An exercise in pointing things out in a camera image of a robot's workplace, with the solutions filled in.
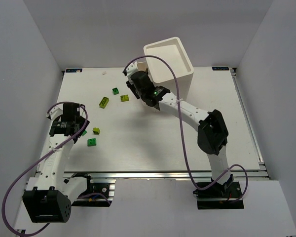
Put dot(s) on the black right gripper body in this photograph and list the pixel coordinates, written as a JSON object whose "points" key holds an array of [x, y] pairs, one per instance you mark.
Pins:
{"points": [[132, 87]]}

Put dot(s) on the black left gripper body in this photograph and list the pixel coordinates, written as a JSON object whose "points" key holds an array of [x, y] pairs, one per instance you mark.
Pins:
{"points": [[82, 128]]}

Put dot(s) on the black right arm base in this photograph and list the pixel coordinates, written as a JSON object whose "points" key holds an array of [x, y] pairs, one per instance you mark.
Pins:
{"points": [[214, 199]]}

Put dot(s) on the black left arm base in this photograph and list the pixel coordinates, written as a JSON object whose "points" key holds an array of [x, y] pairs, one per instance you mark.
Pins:
{"points": [[94, 185]]}

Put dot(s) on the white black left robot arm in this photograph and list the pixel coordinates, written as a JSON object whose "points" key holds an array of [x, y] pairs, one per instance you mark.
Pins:
{"points": [[51, 198]]}

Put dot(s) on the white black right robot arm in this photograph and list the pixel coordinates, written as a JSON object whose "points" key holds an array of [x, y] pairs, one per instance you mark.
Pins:
{"points": [[210, 126]]}

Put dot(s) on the lime 2x2 lego brick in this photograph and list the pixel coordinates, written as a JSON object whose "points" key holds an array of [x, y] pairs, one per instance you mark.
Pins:
{"points": [[124, 98]]}

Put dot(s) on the small lime lego brick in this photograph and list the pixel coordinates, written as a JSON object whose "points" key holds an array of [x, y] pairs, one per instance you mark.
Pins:
{"points": [[96, 131]]}

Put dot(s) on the dark green 2x2 lego brick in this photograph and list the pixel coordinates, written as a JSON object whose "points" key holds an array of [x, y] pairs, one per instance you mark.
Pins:
{"points": [[115, 91]]}

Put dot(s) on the lime 2x4 lego brick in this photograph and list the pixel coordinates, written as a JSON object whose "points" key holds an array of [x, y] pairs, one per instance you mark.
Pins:
{"points": [[103, 103]]}

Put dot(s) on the white drawer cabinet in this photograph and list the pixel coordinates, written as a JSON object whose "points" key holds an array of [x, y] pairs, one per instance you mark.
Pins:
{"points": [[177, 69]]}

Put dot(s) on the blue left corner label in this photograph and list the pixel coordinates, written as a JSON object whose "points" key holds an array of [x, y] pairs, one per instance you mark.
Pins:
{"points": [[78, 70]]}

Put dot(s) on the blue corner label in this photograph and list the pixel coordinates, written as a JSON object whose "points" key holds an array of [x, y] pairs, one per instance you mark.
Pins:
{"points": [[220, 68], [78, 70]]}

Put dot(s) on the blue right corner label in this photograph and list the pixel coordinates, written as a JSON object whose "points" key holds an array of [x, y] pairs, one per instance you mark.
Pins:
{"points": [[220, 68]]}

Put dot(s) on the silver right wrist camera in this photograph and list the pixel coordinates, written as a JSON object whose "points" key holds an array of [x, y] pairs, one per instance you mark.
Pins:
{"points": [[130, 70]]}

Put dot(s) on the aluminium table frame rail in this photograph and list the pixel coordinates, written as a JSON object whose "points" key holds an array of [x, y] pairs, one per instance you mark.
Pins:
{"points": [[249, 123]]}

